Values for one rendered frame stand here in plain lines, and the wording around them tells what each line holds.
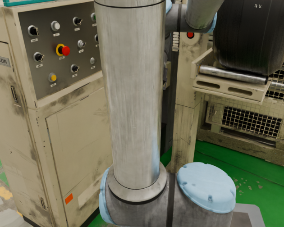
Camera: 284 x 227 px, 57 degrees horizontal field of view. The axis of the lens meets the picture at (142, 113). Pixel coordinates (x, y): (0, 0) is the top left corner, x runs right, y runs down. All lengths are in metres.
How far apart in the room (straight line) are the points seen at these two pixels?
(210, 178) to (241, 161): 1.62
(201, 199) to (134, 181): 0.16
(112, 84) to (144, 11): 0.13
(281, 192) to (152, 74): 1.81
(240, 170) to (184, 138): 0.62
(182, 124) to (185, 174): 1.06
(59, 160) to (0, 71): 0.45
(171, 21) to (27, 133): 0.74
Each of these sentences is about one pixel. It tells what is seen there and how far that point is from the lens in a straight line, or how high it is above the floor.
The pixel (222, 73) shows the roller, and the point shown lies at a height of 0.91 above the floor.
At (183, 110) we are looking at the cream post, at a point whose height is 0.59.
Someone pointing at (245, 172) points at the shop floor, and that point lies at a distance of 2.21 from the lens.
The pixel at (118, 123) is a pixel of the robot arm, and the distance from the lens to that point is 0.50.
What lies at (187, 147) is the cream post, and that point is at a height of 0.31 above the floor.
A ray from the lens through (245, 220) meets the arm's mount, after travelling 1.02.
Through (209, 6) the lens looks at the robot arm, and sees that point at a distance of 0.64.
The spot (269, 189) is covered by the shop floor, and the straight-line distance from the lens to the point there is 2.14.
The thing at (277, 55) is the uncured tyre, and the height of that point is 1.05.
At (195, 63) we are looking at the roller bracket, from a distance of 1.41.
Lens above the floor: 1.38
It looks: 29 degrees down
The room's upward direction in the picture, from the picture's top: straight up
